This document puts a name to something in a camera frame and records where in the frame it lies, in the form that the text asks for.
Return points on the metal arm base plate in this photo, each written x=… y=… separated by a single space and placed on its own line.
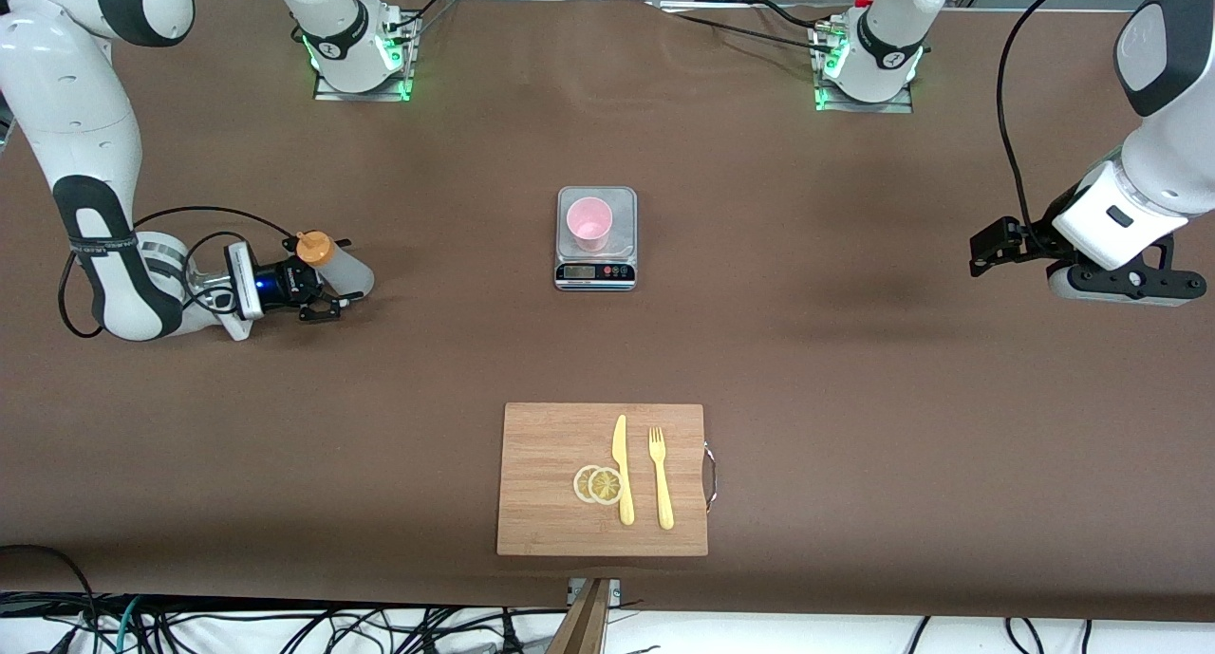
x=361 y=95
x=869 y=107

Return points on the brown table cover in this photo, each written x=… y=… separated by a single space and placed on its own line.
x=854 y=398

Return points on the silver digital kitchen scale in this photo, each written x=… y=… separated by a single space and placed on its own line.
x=595 y=274

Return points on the translucent squeeze bottle orange cap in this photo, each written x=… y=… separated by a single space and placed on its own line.
x=346 y=272

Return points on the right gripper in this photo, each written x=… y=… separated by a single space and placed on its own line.
x=285 y=283

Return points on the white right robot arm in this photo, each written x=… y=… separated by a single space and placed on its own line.
x=66 y=94

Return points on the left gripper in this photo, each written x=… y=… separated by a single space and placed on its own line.
x=1033 y=233

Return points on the yellow plastic knife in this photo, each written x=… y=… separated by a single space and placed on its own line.
x=626 y=502

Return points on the wooden post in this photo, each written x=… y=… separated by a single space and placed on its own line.
x=584 y=630

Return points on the yellow plastic fork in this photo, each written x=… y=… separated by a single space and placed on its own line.
x=664 y=502

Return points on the pink plastic cup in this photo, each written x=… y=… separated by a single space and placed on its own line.
x=588 y=222

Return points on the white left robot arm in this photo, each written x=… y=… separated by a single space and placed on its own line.
x=1177 y=151

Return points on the lemon slice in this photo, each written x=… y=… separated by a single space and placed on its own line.
x=605 y=486

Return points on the small metal bracket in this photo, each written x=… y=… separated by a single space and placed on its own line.
x=615 y=589

